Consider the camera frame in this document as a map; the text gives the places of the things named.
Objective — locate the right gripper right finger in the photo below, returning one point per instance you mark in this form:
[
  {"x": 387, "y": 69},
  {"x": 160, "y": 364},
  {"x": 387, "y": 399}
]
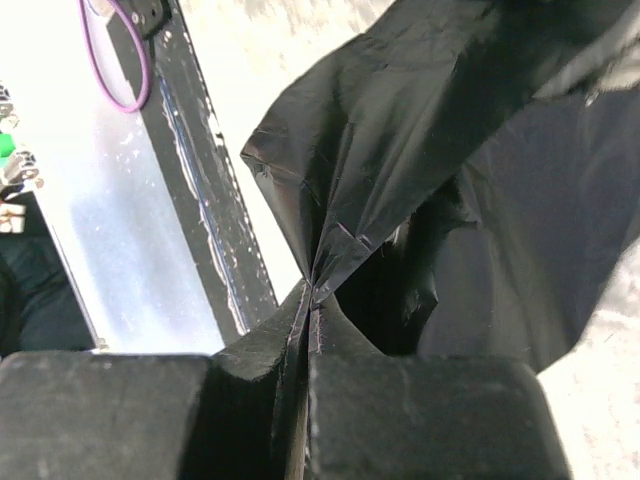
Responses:
[{"x": 373, "y": 416}]

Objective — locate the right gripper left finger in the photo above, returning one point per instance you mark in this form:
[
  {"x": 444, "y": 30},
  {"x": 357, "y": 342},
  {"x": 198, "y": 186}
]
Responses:
[{"x": 239, "y": 414}]

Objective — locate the black trash bag roll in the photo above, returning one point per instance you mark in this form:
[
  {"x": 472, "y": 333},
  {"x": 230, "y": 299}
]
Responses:
[{"x": 463, "y": 176}]

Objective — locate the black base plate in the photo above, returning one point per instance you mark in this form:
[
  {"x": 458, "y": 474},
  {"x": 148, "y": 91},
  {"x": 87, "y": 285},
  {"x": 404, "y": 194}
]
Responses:
[{"x": 194, "y": 277}]

